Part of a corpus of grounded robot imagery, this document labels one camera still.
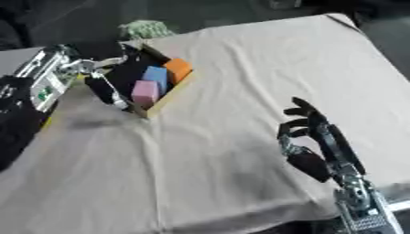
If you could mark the tan cardboard box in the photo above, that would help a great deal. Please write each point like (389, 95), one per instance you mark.
(155, 91)

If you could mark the blue block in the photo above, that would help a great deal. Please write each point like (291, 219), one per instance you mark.
(156, 78)

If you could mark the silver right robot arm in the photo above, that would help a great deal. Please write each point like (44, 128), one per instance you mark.
(366, 204)

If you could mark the pink block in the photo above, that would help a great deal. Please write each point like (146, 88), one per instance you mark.
(145, 93)

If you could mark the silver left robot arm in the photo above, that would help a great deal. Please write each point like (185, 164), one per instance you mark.
(33, 88)

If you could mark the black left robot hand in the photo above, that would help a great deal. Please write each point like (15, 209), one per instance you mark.
(104, 89)

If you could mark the green patterned object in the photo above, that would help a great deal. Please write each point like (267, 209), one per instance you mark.
(145, 29)

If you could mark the orange block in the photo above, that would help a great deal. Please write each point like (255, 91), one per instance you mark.
(178, 69)

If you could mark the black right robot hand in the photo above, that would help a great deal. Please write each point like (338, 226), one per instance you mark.
(318, 143)

